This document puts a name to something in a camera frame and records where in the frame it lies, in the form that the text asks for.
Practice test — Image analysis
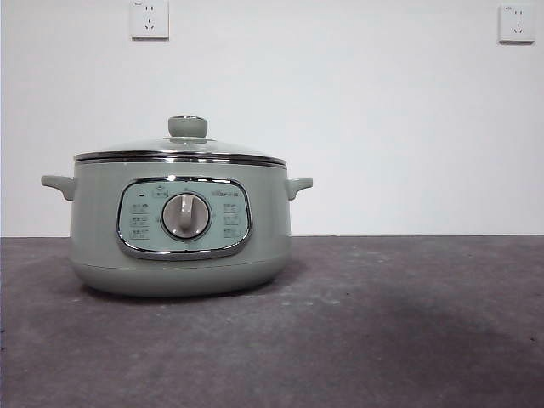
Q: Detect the glass lid with green knob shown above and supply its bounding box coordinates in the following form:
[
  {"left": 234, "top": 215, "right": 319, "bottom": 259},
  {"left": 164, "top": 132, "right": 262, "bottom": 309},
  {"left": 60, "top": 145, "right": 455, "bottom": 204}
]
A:
[{"left": 74, "top": 114, "right": 287, "bottom": 166}]

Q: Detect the pale green electric pot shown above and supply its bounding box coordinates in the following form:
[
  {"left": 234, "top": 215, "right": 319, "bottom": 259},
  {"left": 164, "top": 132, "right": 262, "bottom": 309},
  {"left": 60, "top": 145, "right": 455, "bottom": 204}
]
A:
[{"left": 41, "top": 155, "right": 315, "bottom": 298}]

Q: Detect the white wall socket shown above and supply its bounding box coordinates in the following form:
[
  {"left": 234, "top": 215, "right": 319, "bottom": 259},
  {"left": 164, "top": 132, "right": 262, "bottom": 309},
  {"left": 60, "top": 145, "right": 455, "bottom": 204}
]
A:
[
  {"left": 130, "top": 0, "right": 170, "bottom": 42},
  {"left": 497, "top": 3, "right": 536, "bottom": 45}
]

